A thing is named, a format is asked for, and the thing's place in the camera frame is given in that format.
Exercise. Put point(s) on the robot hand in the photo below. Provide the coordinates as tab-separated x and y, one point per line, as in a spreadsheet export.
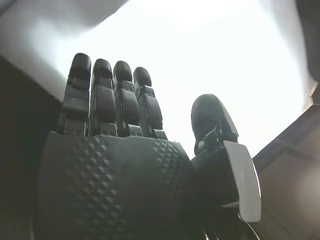
117	180

